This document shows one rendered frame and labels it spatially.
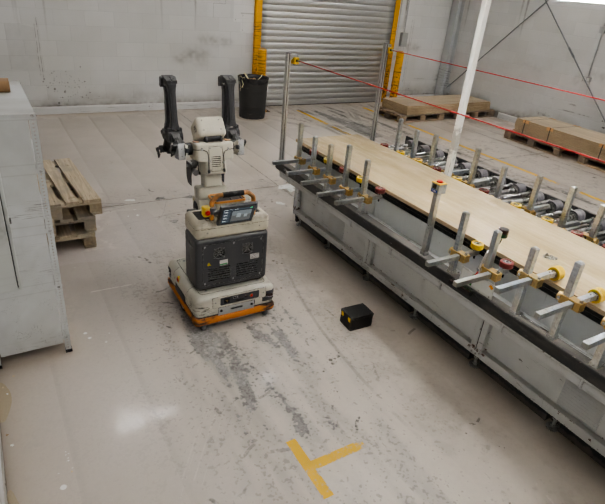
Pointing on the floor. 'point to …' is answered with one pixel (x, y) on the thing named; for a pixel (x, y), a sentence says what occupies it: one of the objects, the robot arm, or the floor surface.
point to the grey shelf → (22, 231)
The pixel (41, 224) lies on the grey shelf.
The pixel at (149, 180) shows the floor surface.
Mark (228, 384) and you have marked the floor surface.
